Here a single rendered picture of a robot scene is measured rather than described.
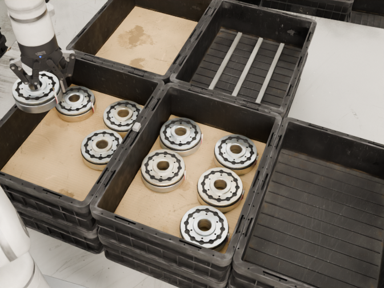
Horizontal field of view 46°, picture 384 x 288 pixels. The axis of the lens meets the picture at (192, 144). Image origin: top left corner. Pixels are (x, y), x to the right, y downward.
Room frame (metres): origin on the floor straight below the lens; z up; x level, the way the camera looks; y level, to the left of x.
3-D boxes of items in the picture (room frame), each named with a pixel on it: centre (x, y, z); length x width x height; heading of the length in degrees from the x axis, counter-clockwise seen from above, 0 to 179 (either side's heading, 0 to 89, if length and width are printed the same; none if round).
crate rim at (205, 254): (0.59, 0.00, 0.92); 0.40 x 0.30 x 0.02; 160
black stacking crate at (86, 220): (0.69, 0.28, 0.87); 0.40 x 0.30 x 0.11; 160
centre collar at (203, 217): (0.46, -0.03, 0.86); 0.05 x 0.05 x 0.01
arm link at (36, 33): (0.74, 0.32, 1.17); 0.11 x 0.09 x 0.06; 19
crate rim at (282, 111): (0.96, -0.14, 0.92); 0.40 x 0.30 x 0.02; 160
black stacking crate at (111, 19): (1.06, 0.14, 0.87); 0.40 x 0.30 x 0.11; 160
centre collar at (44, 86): (0.71, 0.35, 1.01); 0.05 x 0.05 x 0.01
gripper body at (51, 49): (0.72, 0.32, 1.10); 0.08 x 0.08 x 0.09
